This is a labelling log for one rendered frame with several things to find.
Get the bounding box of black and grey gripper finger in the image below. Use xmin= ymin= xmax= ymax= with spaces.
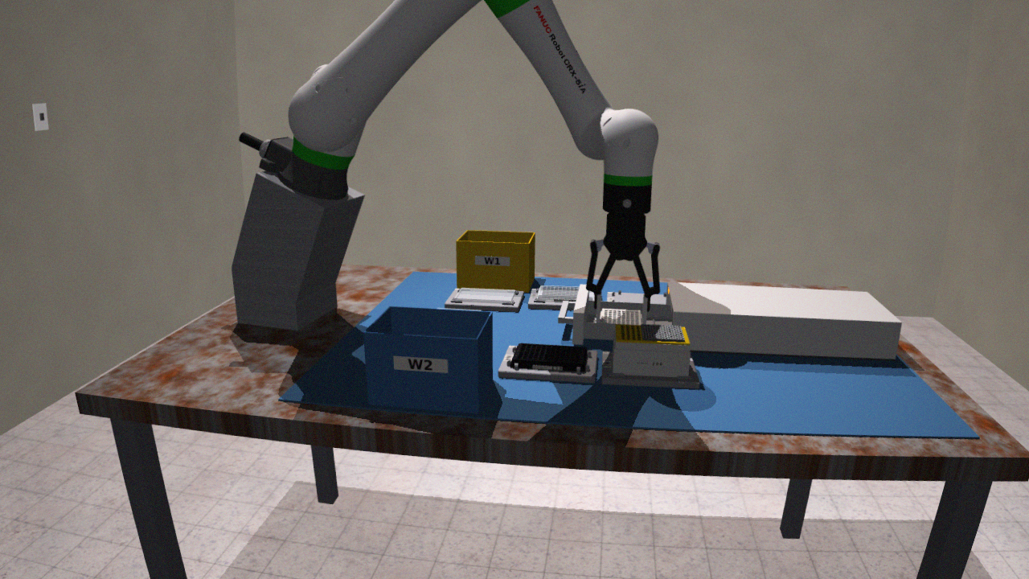
xmin=629 ymin=241 xmax=660 ymax=324
xmin=586 ymin=240 xmax=620 ymax=323

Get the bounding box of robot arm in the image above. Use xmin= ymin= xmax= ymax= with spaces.
xmin=239 ymin=0 xmax=658 ymax=217

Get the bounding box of blue bench mat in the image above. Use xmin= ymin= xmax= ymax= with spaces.
xmin=278 ymin=272 xmax=980 ymax=439

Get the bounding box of olive-brown open bin labelled w1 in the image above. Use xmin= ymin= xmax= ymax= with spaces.
xmin=456 ymin=230 xmax=535 ymax=293

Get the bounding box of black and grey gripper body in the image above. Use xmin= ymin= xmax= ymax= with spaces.
xmin=603 ymin=213 xmax=647 ymax=261

